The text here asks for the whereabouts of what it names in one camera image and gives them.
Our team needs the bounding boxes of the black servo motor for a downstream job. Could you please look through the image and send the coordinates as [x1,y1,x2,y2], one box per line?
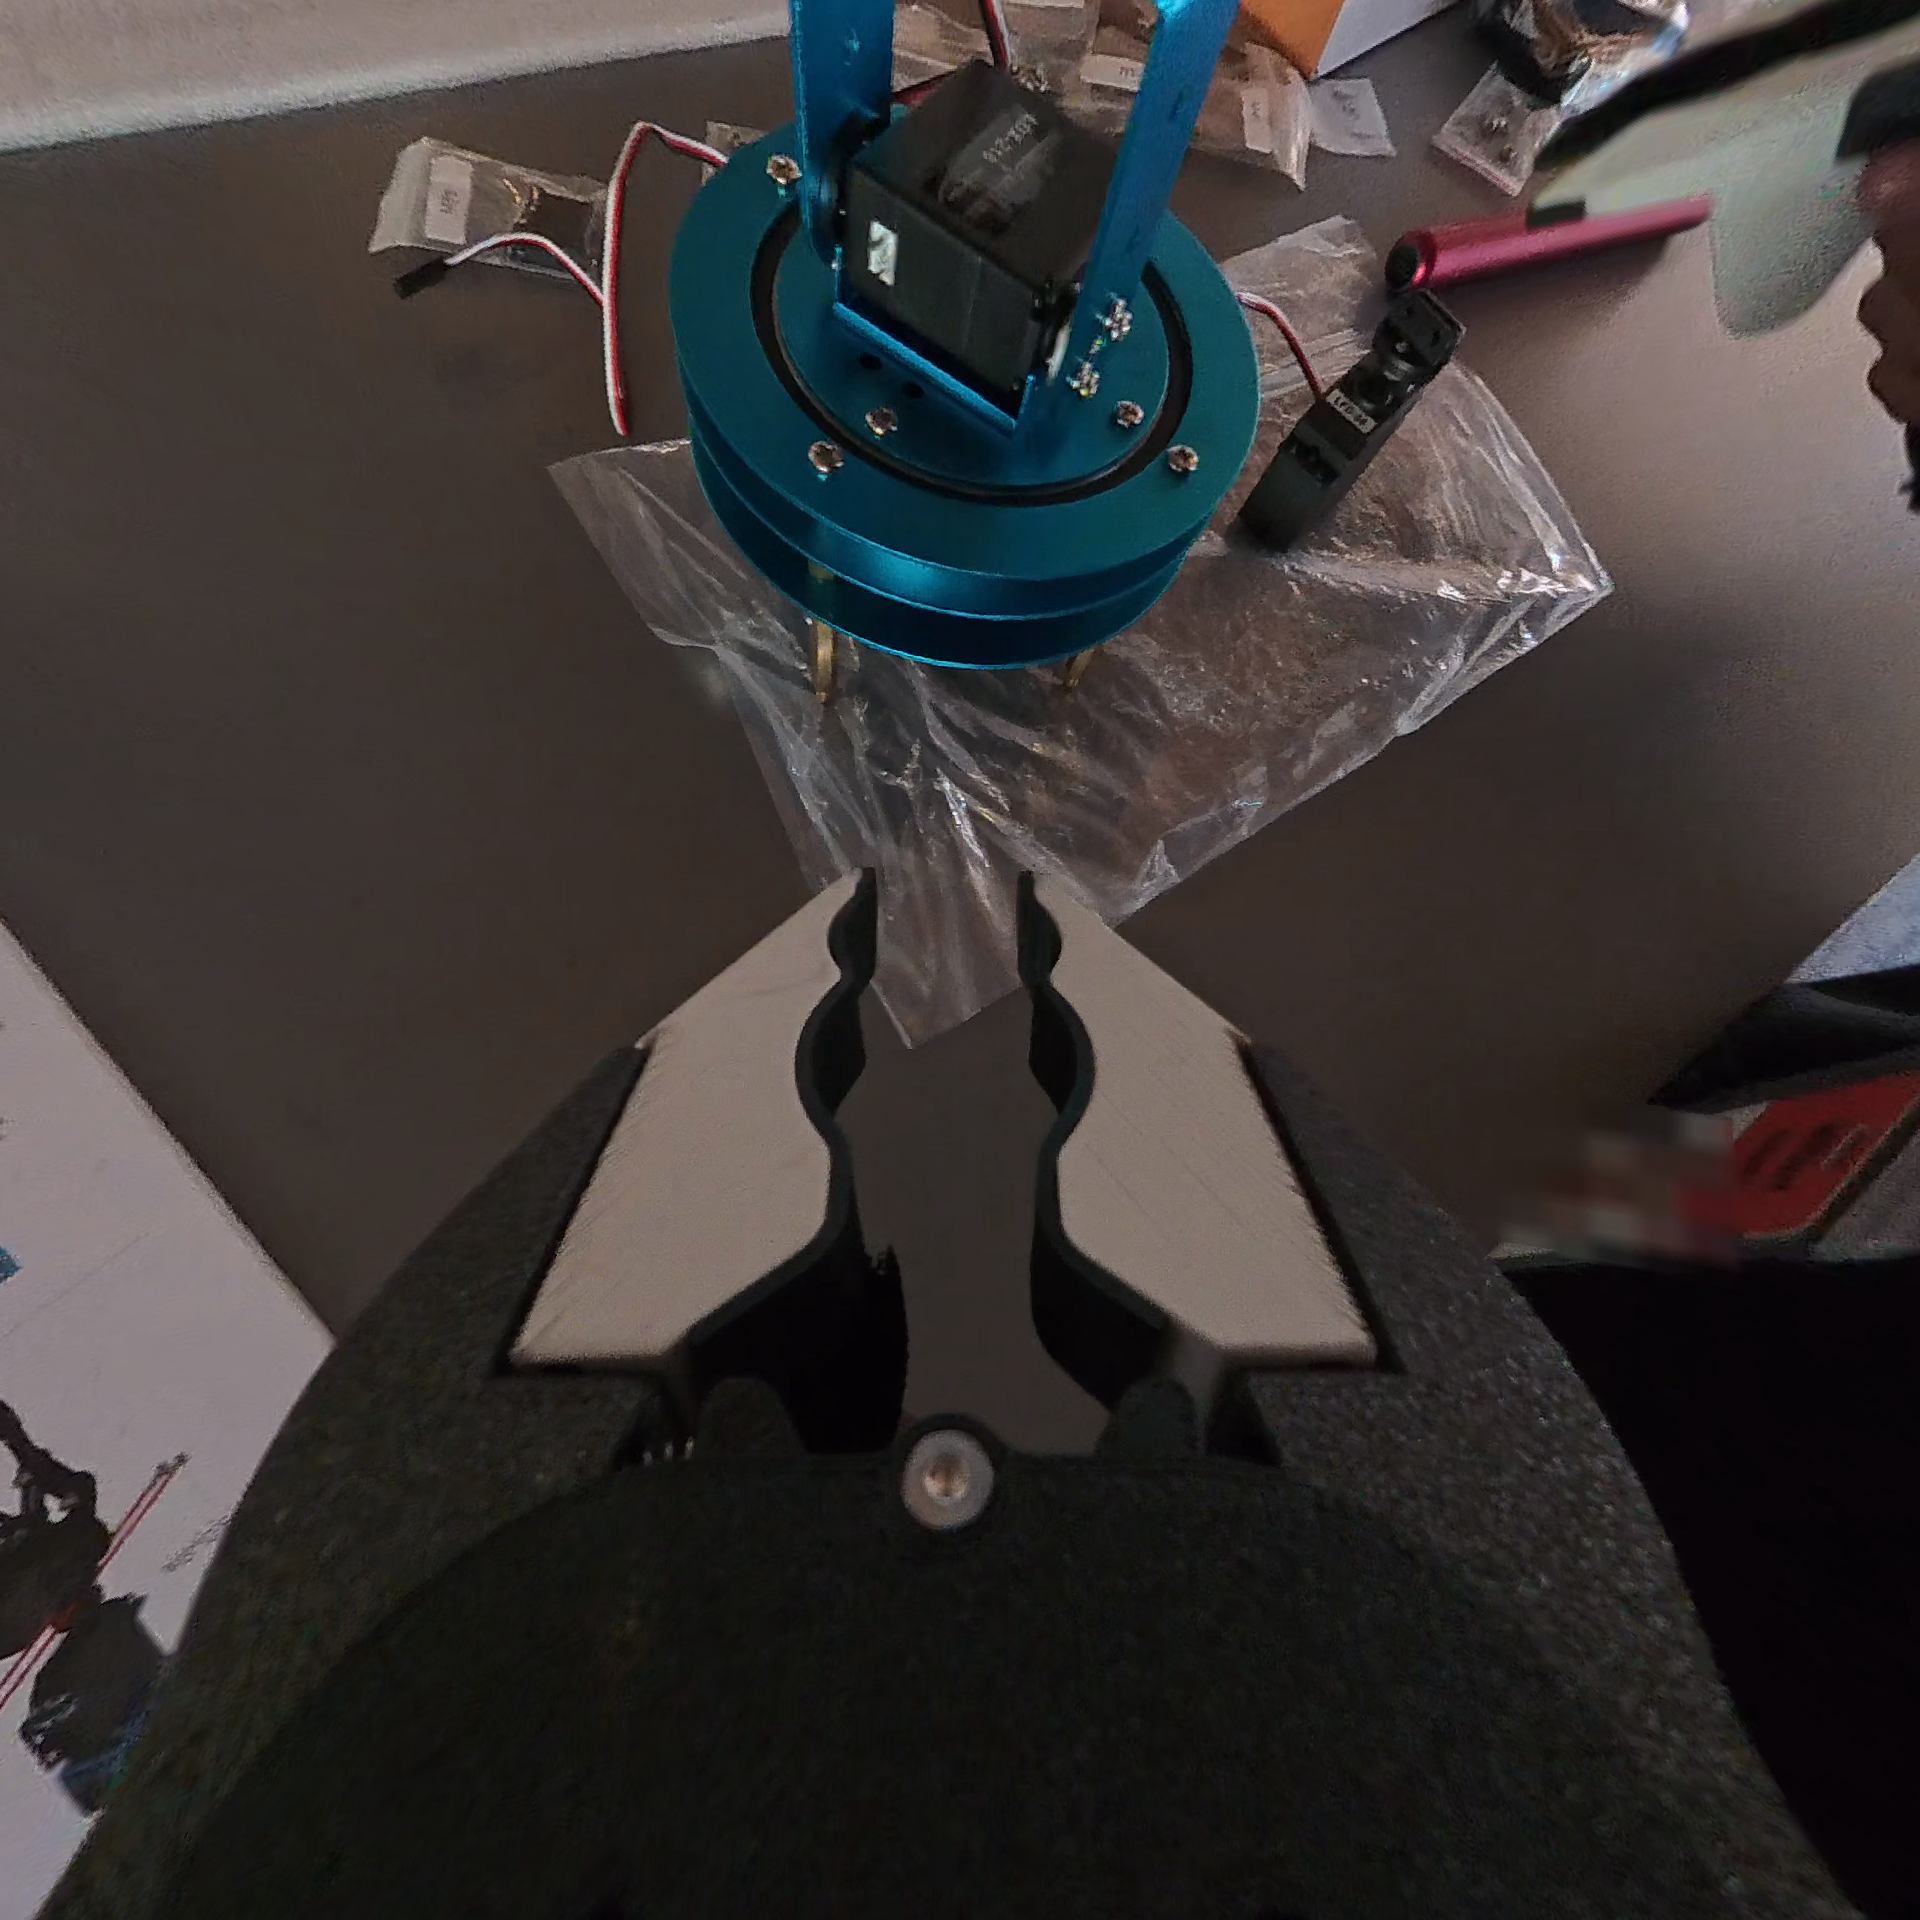
[1236,287,1466,554]

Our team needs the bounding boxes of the pile of small parts bags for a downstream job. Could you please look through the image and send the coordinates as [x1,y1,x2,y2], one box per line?
[901,0,1568,197]

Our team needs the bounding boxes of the orange white cardboard box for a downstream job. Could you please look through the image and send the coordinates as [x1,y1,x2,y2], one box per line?
[1245,0,1456,81]

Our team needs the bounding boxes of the large clear plastic bag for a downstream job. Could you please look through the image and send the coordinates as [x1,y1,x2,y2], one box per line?
[547,217,1613,1051]

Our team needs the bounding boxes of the dark red metal tube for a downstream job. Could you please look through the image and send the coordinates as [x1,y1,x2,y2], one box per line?
[1384,193,1715,291]

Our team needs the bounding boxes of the red white servo cable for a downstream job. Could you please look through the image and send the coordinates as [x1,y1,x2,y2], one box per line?
[394,124,737,442]
[1236,288,1327,405]

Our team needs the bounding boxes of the person's black clothing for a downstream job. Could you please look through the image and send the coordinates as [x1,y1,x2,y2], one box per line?
[1507,1257,1920,1920]

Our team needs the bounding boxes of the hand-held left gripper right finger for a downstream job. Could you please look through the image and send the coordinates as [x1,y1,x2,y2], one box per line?
[1019,872,1384,1369]

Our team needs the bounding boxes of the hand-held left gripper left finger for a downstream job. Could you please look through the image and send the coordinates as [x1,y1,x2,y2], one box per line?
[507,866,882,1375]

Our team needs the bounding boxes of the dark grey desk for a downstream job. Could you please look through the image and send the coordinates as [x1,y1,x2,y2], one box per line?
[0,0,1920,1353]

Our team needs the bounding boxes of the blue toy robot arm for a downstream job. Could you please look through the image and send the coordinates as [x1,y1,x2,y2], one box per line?
[664,0,1259,705]

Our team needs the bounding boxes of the small clear parts bag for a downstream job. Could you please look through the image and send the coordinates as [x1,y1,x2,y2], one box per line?
[371,138,608,296]

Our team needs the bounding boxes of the assembly instruction manual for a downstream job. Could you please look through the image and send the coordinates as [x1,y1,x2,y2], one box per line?
[0,919,337,1920]

